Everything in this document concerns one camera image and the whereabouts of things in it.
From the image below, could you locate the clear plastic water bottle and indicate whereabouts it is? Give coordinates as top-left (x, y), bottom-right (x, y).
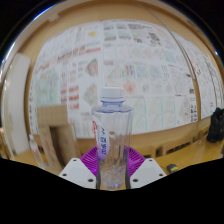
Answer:
top-left (91, 86), bottom-right (134, 191)

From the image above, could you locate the paper posters group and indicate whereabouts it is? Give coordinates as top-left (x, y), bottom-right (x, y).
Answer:
top-left (28, 19), bottom-right (224, 138)

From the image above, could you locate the black bag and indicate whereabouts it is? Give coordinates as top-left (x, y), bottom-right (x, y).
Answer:
top-left (206, 107), bottom-right (224, 144)

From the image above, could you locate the wooden slotted wall rail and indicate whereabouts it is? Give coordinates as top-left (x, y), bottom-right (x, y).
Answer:
top-left (78, 128), bottom-right (210, 160)

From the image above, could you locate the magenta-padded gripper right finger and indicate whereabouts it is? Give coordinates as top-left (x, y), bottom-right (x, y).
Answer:
top-left (127, 146), bottom-right (168, 190)

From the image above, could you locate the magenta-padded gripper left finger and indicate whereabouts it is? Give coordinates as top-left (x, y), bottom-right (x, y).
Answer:
top-left (58, 146), bottom-right (100, 190)

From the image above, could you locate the small black yellow device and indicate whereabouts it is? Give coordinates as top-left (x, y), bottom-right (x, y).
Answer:
top-left (166, 163), bottom-right (180, 175)

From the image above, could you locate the small red-labelled plastic bottle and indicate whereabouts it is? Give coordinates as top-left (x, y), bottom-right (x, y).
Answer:
top-left (28, 133), bottom-right (46, 170)

